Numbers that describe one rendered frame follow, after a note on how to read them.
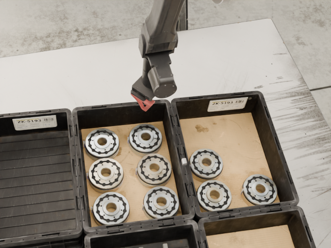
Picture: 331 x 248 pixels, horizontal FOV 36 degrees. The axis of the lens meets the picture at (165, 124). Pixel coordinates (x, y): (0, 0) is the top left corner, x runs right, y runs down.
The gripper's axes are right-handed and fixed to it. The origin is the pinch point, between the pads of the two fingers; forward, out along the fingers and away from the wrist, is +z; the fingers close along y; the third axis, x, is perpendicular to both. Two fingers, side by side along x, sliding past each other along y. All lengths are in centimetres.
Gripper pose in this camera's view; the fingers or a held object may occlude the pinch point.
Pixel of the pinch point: (150, 101)
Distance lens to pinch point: 140.5
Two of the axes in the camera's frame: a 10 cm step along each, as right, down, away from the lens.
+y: 5.8, -6.5, 4.8
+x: -8.1, -5.2, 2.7
